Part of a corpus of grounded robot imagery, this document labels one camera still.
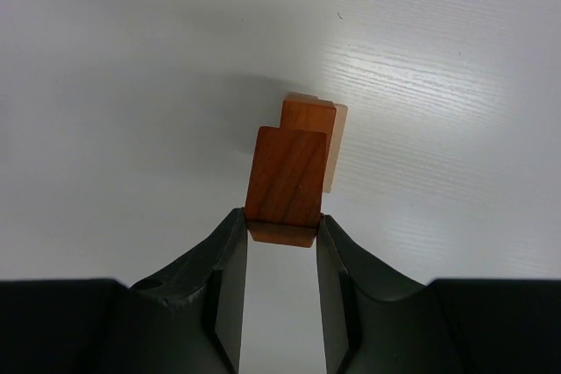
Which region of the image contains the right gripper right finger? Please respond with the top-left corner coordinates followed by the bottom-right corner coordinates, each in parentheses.
top-left (316, 215), bottom-right (560, 373)

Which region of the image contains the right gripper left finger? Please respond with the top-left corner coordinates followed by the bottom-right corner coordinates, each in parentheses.
top-left (1, 208), bottom-right (247, 373)

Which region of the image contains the red-brown wedge block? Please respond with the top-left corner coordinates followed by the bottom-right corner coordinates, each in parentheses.
top-left (245, 126), bottom-right (327, 248)

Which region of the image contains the long light wood plank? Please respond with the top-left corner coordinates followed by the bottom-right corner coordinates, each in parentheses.
top-left (323, 103), bottom-right (348, 194)

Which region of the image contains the red-brown arch block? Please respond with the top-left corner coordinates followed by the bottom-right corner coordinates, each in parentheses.
top-left (280, 98), bottom-right (337, 135)

